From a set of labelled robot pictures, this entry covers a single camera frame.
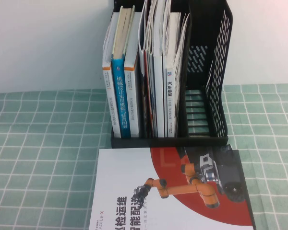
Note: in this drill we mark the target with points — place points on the thin white magazine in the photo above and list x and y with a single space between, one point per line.
166 36

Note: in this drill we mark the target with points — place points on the white cover dark magazine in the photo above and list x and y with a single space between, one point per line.
141 28

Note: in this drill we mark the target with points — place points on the thin grey-blue magazine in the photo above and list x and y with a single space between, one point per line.
154 95

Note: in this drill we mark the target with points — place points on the black plastic book holder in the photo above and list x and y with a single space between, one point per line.
194 24

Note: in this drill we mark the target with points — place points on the white car suspension book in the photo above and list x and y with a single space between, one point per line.
171 107

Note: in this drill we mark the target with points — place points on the white red robot brochure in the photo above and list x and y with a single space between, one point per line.
124 172

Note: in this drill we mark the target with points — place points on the thin magazines stack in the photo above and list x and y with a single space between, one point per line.
147 95

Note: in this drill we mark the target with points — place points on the blue spine book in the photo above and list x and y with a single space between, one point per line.
121 95

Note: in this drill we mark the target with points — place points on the thin printed booklet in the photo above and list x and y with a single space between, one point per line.
182 48

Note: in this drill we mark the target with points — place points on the white book orange band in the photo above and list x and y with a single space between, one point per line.
132 103
110 100

